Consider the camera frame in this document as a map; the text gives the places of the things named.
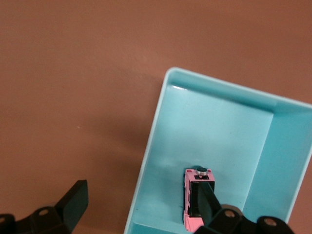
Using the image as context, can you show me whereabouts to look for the pink jeep toy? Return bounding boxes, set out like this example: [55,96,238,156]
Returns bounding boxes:
[182,166,215,232]

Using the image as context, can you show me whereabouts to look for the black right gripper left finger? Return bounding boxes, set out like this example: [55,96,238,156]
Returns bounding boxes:
[0,179,89,234]

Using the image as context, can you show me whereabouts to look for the teal plastic bin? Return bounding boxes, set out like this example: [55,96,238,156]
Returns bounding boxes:
[123,67,312,234]

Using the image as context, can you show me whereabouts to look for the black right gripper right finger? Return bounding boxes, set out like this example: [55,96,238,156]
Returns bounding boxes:
[194,182,293,234]

